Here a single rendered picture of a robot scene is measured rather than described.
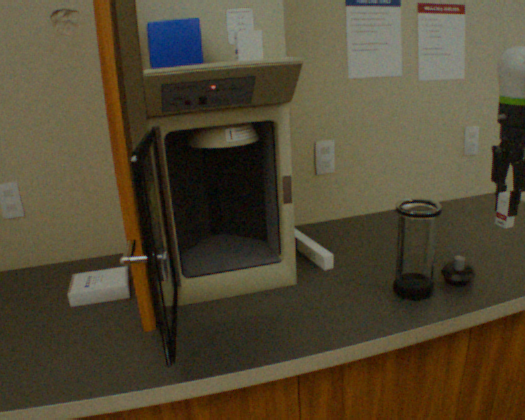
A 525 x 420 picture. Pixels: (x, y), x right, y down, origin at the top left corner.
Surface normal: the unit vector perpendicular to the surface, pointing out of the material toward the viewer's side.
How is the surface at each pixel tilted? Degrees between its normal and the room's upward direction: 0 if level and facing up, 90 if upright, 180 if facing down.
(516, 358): 90
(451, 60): 90
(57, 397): 0
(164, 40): 90
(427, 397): 90
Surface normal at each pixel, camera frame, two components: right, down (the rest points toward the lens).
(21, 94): 0.26, 0.30
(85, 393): -0.07, -0.94
